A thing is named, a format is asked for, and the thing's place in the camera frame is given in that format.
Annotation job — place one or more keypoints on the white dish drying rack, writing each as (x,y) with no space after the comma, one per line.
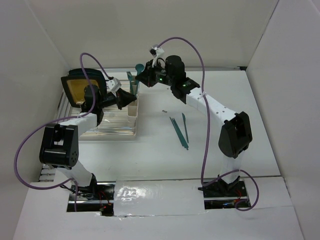
(114,125)

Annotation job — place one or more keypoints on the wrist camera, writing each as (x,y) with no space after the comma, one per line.
(156,51)
(114,85)

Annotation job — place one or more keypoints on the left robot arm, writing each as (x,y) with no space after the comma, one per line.
(60,143)

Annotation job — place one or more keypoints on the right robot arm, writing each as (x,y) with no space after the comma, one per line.
(235,129)

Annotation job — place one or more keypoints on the yellow plate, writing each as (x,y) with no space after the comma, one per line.
(75,88)

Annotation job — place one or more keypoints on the white utensil holder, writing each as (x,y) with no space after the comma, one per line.
(132,110)

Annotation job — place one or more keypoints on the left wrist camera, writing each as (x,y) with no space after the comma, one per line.
(114,85)

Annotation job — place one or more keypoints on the green plastic fork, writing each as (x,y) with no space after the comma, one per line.
(130,79)

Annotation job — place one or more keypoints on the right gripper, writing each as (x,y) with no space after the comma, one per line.
(146,76)

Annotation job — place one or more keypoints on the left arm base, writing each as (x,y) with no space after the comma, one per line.
(101,202)

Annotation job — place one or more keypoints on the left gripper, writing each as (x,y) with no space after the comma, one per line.
(123,98)

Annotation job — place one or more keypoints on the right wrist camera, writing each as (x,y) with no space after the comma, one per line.
(156,51)

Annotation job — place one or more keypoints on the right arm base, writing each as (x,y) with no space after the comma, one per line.
(215,197)

